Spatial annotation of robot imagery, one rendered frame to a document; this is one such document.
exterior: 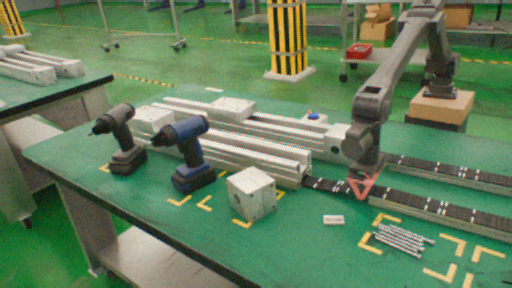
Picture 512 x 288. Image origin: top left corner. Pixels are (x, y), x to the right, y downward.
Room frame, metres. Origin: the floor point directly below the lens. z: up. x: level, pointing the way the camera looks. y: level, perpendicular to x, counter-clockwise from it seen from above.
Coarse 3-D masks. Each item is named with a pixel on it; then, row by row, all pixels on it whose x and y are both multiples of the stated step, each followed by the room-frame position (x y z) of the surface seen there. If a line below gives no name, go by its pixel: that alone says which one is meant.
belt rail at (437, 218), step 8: (368, 200) 0.80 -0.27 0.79; (376, 200) 0.79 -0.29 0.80; (384, 200) 0.77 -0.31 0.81; (392, 208) 0.76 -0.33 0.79; (400, 208) 0.75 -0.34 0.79; (408, 208) 0.74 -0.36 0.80; (416, 208) 0.73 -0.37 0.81; (416, 216) 0.73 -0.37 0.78; (424, 216) 0.72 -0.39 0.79; (432, 216) 0.71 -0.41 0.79; (440, 216) 0.70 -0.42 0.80; (448, 216) 0.69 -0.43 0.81; (448, 224) 0.69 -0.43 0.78; (456, 224) 0.68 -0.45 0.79; (464, 224) 0.67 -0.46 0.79; (472, 224) 0.66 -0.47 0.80; (480, 232) 0.65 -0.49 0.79; (488, 232) 0.64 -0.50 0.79; (496, 232) 0.63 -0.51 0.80; (504, 232) 0.62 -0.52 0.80; (504, 240) 0.62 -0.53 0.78
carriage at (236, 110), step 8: (216, 104) 1.33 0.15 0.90; (224, 104) 1.32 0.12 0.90; (232, 104) 1.31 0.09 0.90; (240, 104) 1.30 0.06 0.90; (248, 104) 1.29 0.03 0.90; (208, 112) 1.31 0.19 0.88; (216, 112) 1.29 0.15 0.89; (224, 112) 1.26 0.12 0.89; (232, 112) 1.24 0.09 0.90; (240, 112) 1.23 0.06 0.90; (248, 112) 1.27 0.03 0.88; (232, 120) 1.25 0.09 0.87; (240, 120) 1.23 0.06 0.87
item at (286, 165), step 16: (176, 144) 1.16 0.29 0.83; (208, 144) 1.08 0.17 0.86; (224, 144) 1.06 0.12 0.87; (240, 144) 1.09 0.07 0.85; (256, 144) 1.05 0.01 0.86; (272, 144) 1.03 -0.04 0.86; (208, 160) 1.08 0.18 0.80; (224, 160) 1.05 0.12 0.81; (240, 160) 1.00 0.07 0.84; (256, 160) 0.97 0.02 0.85; (272, 160) 0.94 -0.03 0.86; (288, 160) 0.92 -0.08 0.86; (304, 160) 0.95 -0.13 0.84; (272, 176) 0.94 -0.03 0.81; (288, 176) 0.90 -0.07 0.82
